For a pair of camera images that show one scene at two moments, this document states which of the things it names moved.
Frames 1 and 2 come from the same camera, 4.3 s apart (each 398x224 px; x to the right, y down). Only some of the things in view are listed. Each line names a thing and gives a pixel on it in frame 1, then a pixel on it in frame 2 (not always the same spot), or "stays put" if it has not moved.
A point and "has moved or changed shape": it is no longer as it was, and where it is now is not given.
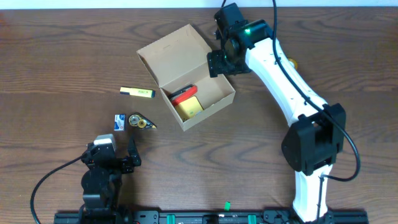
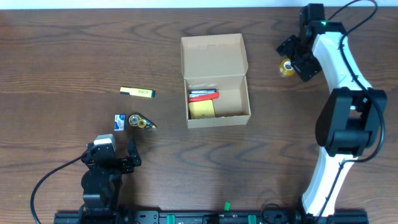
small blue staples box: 120,122 stays put
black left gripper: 123,163 stays put
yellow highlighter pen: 138,92 stays put
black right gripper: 213,64 to 301,58
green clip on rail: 227,206 stays put
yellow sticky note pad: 189,108 to 202,109
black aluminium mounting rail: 205,217 stays put
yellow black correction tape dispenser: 140,122 stays put
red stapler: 185,93 to 201,94
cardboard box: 178,63 has moved or changed shape
